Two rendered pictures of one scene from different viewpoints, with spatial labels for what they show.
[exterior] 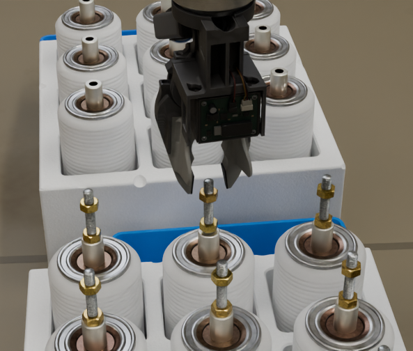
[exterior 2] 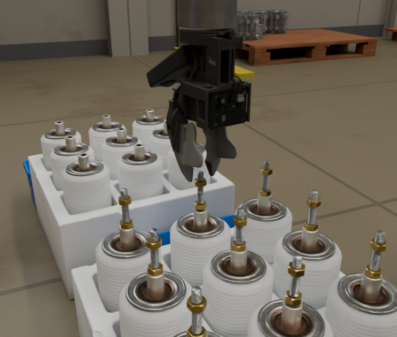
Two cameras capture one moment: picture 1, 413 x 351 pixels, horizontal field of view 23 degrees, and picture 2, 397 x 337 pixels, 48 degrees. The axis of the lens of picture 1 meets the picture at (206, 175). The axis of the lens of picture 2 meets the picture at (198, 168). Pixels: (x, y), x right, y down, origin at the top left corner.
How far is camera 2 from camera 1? 0.44 m
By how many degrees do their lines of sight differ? 21
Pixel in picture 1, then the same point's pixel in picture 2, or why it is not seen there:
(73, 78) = (64, 160)
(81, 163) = (82, 205)
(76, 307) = (124, 277)
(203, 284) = (207, 243)
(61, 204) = (73, 233)
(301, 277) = (262, 228)
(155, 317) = not seen: hidden behind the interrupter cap
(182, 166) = (191, 157)
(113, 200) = (106, 225)
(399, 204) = not seen: hidden behind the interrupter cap
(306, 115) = not seen: hidden behind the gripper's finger
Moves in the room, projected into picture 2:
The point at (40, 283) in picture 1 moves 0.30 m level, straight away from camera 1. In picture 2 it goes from (82, 275) to (34, 200)
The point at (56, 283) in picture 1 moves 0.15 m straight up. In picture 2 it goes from (106, 263) to (96, 164)
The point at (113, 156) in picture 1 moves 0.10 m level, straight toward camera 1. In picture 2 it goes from (102, 198) to (116, 220)
